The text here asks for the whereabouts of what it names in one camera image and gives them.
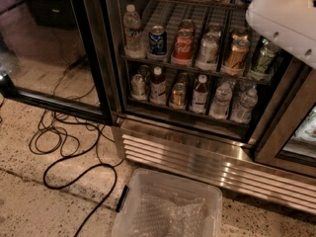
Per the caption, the stainless steel display fridge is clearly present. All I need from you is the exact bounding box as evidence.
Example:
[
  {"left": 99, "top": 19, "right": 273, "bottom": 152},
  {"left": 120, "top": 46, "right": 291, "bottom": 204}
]
[{"left": 86, "top": 0, "right": 316, "bottom": 216}]

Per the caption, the red coca cola can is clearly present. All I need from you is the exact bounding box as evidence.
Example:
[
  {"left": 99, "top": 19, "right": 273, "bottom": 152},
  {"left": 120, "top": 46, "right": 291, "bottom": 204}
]
[{"left": 172, "top": 29, "right": 194, "bottom": 65}]

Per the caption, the brown juice bottle right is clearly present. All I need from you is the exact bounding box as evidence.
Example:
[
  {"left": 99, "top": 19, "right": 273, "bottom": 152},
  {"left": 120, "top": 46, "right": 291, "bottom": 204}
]
[{"left": 190, "top": 74, "right": 209, "bottom": 114}]

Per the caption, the water bottle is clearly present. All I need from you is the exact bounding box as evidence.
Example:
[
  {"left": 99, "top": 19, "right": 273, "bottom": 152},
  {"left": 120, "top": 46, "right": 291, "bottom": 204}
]
[
  {"left": 230, "top": 88, "right": 258, "bottom": 124},
  {"left": 209, "top": 82, "right": 232, "bottom": 119}
]

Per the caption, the water bottle bottom left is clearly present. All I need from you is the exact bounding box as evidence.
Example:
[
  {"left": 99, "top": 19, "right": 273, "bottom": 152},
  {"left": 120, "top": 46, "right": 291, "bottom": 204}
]
[{"left": 209, "top": 82, "right": 232, "bottom": 119}]

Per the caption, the thin black tangled cable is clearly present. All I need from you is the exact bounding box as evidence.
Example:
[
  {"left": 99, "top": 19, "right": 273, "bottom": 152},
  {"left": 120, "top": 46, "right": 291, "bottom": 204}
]
[{"left": 29, "top": 59, "right": 110, "bottom": 156}]

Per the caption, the clear plastic storage bin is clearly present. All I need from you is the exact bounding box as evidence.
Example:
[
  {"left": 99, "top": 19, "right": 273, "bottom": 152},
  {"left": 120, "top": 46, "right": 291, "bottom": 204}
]
[{"left": 112, "top": 169, "right": 222, "bottom": 237}]

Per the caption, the thick black floor cable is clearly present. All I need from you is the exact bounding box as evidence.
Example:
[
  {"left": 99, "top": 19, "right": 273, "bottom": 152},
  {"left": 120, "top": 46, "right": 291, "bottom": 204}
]
[{"left": 42, "top": 125, "right": 119, "bottom": 237}]

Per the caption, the gold can bottom shelf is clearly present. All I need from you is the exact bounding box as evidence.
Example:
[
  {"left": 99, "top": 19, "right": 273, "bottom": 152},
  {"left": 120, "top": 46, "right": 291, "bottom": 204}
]
[{"left": 169, "top": 83, "right": 186, "bottom": 110}]

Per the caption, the water bottle bottom right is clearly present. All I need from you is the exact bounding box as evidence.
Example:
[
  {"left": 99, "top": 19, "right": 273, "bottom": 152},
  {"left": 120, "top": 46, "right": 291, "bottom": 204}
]
[{"left": 230, "top": 88, "right": 258, "bottom": 124}]

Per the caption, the blue pepsi can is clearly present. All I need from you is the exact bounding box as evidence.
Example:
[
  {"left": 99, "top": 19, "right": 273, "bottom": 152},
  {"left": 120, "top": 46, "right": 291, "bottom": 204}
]
[{"left": 148, "top": 25, "right": 167, "bottom": 60}]

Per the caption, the open glass fridge door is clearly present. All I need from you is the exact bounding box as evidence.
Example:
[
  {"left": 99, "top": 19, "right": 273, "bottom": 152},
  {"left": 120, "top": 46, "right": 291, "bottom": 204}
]
[{"left": 0, "top": 0, "right": 114, "bottom": 125}]

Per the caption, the silver diet coke can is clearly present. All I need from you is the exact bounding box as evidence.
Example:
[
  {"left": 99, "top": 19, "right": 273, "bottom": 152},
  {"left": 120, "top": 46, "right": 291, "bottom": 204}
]
[{"left": 196, "top": 35, "right": 219, "bottom": 71}]

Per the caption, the rear gold can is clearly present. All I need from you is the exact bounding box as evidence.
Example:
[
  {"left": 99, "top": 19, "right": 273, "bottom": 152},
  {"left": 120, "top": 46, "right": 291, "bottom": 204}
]
[{"left": 230, "top": 29, "right": 249, "bottom": 40}]

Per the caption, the clear water bottle middle shelf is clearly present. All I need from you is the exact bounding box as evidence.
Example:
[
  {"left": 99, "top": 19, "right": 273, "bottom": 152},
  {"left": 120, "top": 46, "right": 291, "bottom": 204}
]
[{"left": 123, "top": 4, "right": 144, "bottom": 58}]

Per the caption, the right glass fridge door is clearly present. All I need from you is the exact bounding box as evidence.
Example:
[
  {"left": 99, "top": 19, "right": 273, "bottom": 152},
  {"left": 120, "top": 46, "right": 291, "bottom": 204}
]
[{"left": 255, "top": 68, "right": 316, "bottom": 178}]

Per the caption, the bubble wrap sheet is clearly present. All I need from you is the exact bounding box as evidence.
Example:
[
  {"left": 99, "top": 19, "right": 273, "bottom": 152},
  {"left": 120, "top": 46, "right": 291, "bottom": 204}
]
[{"left": 128, "top": 186, "right": 206, "bottom": 237}]

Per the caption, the brown juice bottle left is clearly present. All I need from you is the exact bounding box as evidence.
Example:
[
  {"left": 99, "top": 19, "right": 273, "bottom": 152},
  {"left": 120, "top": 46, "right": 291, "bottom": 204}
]
[{"left": 150, "top": 67, "right": 166, "bottom": 105}]

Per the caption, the green soda can front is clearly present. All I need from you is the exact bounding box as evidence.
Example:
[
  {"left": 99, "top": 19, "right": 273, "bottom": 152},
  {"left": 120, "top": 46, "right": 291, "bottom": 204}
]
[{"left": 250, "top": 42, "right": 279, "bottom": 82}]

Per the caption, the rear silver can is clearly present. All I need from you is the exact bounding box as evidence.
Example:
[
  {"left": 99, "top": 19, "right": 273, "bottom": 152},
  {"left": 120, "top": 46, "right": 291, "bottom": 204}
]
[{"left": 206, "top": 23, "right": 222, "bottom": 39}]

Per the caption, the rear red cola can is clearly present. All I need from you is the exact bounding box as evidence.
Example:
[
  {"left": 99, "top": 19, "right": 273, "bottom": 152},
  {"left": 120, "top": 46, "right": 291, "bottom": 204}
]
[{"left": 178, "top": 19, "right": 196, "bottom": 33}]

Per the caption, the brown juice bottle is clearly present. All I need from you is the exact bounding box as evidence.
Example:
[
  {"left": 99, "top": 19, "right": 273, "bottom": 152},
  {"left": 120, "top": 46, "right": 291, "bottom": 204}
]
[
  {"left": 190, "top": 74, "right": 209, "bottom": 114},
  {"left": 150, "top": 67, "right": 166, "bottom": 105}
]

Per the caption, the gold soda can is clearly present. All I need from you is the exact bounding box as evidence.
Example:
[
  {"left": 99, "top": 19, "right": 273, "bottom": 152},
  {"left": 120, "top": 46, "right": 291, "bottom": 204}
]
[{"left": 221, "top": 39, "right": 250, "bottom": 76}]

